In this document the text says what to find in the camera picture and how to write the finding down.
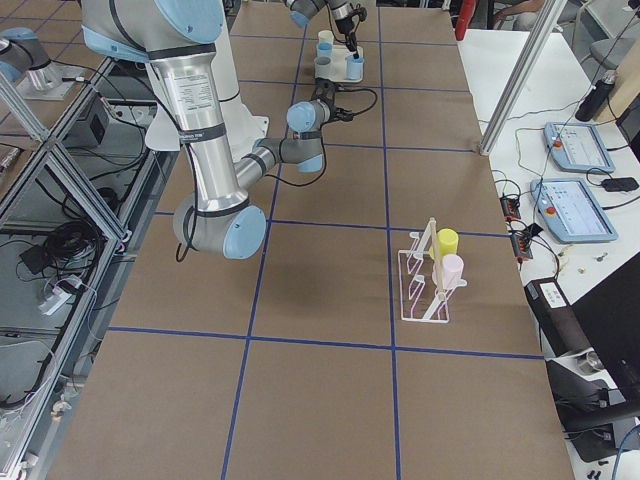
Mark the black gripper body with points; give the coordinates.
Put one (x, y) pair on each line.
(343, 25)
(331, 110)

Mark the black water bottle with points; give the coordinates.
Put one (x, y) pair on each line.
(596, 99)

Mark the white cup tray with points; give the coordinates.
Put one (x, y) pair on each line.
(339, 55)

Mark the grey plastic cup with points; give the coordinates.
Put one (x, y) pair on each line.
(322, 67)

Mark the black box device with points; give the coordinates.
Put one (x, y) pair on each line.
(555, 316)

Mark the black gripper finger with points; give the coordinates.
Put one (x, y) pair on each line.
(353, 48)

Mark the cream white plastic cup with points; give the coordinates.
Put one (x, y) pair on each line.
(325, 36)

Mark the red fire extinguisher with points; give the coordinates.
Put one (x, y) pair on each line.
(465, 15)

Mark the light blue cup back row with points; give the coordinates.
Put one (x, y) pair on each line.
(324, 49)

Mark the yellow plastic cup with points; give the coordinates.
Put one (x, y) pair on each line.
(447, 239)

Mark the teach pendant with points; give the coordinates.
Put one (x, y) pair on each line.
(571, 212)
(577, 147)

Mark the light blue cup front row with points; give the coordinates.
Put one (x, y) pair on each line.
(354, 68)

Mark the aluminium frame post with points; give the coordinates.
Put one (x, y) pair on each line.
(548, 16)

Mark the pink plastic cup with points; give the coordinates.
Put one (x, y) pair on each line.
(451, 269)

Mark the lower teach pendant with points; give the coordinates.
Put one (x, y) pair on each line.
(571, 212)

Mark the upper teach pendant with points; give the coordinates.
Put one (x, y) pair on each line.
(577, 147)

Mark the black monitor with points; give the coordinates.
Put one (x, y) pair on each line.
(609, 317)

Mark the white wire dish rack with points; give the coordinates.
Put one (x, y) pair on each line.
(420, 300)

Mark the light blue cup row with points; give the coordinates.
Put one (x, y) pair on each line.
(324, 49)
(354, 68)

